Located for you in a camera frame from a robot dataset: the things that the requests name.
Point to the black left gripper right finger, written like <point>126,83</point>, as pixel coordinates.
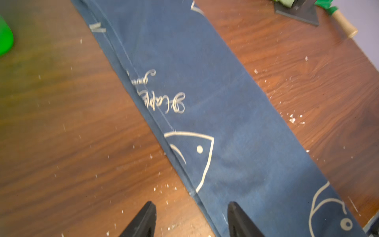
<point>240,225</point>

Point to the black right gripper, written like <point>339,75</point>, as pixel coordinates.
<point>372,227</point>

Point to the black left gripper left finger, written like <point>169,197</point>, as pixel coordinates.
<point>143,224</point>

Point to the blue printed pillowcase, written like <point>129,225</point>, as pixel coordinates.
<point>218,128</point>

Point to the green plastic basket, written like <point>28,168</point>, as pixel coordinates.
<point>6,37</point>

